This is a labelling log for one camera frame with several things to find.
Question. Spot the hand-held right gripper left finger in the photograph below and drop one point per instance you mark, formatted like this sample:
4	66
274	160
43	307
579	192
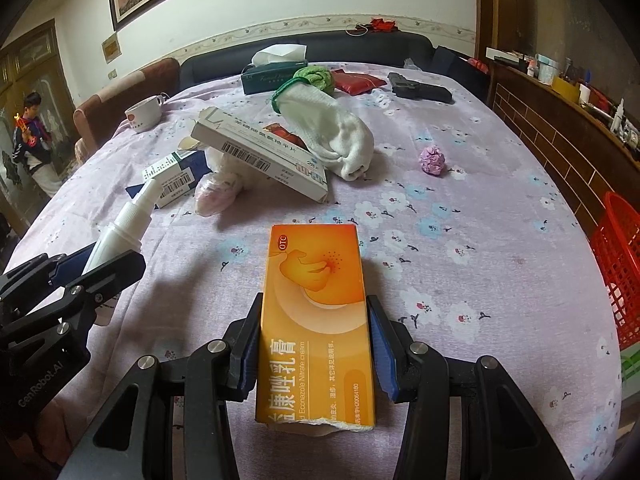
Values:
247	360

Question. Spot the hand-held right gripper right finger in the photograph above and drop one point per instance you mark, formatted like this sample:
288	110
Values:
384	355

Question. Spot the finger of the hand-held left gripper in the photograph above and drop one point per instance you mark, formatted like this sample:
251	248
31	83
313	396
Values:
107	275
70	262

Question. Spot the white spray bottle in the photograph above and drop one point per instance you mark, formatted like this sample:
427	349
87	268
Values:
122	230

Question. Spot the orange medicine box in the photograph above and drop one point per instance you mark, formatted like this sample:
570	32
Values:
315	320

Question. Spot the red plastic basket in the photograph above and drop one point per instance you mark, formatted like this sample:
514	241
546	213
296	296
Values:
620	275

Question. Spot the blue white medicine box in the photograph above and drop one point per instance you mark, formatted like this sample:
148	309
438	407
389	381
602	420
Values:
177	180

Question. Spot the pink white plastic bag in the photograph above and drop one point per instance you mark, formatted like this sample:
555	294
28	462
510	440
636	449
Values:
217	190

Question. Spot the floral purple tablecloth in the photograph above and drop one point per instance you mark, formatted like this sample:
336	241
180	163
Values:
475	240

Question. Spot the torn white cardboard piece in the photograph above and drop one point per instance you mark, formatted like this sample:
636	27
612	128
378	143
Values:
191	144

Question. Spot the white cup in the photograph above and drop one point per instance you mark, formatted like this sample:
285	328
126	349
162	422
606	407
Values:
142	115

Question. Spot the brown chair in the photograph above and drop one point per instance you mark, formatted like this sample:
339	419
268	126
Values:
120	95

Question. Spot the wooden door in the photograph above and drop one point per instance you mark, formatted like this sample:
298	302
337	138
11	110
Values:
30	75

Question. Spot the purple crumpled paper ball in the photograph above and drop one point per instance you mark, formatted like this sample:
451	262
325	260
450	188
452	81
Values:
432	161

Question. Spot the red printed packet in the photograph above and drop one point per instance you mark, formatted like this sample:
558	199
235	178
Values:
285	135

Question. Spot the white work glove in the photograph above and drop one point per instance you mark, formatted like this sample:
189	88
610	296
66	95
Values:
335	130

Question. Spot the black sofa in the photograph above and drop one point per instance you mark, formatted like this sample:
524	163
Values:
220	65

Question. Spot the dark green tissue box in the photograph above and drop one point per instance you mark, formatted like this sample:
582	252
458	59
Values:
270	77

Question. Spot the black toy pistol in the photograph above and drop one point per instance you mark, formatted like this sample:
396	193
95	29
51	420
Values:
417	90

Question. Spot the red pouch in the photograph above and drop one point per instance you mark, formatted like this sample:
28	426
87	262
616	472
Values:
357	82

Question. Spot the green cloth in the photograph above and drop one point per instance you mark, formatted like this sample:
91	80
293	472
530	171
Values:
315	77

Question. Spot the yellow container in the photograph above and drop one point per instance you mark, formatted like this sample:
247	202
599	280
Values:
565	87

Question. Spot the light blue box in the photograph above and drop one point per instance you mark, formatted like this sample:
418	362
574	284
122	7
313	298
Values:
546	70

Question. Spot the white cylinder jar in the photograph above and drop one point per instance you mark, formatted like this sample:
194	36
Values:
584	95

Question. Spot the red cloth item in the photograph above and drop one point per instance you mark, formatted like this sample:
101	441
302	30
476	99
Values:
382	25

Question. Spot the white dropper bottle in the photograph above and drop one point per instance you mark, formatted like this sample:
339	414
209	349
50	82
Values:
619	117

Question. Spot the wall sticker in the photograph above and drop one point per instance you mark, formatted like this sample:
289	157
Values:
110	47

